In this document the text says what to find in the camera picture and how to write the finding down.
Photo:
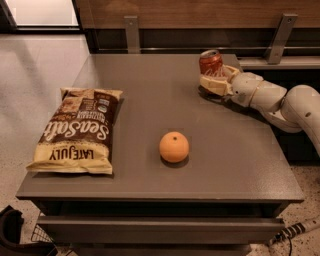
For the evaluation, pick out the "wire basket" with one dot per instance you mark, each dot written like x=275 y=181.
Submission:
x=39 y=235

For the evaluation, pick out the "left metal bracket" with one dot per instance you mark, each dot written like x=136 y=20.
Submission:
x=132 y=34

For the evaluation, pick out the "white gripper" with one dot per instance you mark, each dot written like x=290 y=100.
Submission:
x=242 y=87

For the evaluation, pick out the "right metal bracket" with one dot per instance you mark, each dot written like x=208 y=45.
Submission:
x=274 y=52

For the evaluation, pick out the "grey cabinet drawer front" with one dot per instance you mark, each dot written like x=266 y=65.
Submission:
x=159 y=230

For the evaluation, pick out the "orange fruit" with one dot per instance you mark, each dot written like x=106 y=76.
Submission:
x=174 y=147

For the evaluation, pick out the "Late July chips bag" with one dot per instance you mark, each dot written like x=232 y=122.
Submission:
x=78 y=137

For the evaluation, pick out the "red coke can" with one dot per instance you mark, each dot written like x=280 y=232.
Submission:
x=210 y=63

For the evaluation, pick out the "metal bracket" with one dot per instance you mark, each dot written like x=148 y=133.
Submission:
x=132 y=34
x=274 y=52

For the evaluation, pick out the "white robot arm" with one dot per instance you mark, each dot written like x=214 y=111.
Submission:
x=294 y=110

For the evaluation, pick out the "black object at floor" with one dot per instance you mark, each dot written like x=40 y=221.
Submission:
x=11 y=222

